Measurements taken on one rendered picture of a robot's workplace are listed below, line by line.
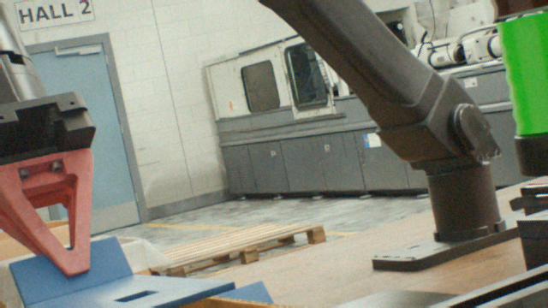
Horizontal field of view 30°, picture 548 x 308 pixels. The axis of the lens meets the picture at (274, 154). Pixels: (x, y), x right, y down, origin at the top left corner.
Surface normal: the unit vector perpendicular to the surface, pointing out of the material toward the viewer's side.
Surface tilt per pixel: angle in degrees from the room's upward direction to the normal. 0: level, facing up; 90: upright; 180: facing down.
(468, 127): 90
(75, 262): 69
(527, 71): 76
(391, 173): 90
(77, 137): 149
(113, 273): 59
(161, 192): 90
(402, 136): 131
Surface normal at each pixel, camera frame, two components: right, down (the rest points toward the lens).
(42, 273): 0.32, -0.56
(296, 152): -0.87, 0.21
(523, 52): -0.83, -0.04
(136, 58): 0.45, -0.04
